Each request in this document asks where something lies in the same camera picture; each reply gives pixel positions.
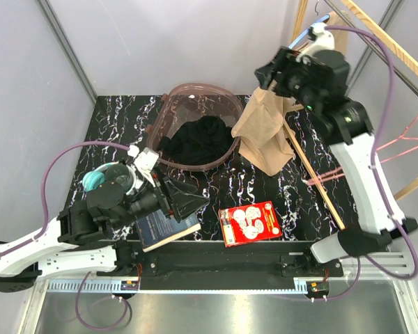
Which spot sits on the wooden clothes rack frame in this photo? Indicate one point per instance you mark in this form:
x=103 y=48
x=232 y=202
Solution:
x=413 y=185

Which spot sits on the dark blue book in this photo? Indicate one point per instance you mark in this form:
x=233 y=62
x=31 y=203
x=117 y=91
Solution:
x=156 y=229

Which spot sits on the metal hanging rail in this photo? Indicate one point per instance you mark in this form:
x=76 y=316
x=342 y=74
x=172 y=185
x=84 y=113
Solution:
x=369 y=38

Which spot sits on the beige t shirt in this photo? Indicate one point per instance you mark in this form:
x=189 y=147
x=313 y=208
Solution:
x=263 y=141

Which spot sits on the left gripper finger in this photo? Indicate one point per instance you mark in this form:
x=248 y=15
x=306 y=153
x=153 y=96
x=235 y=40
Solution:
x=185 y=205
x=177 y=189

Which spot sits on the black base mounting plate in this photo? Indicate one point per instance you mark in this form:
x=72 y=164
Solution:
x=209 y=266

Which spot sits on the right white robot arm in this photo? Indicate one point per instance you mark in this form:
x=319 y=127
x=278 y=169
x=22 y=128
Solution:
x=345 y=127

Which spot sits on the red printed package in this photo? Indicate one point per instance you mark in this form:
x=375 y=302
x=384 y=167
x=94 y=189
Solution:
x=249 y=223

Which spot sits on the black t shirt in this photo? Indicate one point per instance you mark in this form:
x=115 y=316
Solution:
x=198 y=142

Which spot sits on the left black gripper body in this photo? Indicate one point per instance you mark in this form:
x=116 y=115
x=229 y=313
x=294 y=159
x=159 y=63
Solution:
x=154 y=200

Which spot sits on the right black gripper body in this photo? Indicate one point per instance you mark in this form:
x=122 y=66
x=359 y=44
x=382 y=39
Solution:
x=292 y=81

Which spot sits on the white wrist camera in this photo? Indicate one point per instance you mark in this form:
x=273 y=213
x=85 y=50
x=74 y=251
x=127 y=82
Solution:
x=144 y=161
x=321 y=39

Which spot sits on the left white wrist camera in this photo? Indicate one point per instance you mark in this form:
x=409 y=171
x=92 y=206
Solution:
x=144 y=161

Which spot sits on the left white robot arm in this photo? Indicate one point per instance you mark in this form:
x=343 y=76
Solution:
x=70 y=243

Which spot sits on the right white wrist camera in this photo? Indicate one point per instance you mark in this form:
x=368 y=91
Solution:
x=321 y=39

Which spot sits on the blue hanger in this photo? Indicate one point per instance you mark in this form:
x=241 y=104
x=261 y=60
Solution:
x=307 y=13

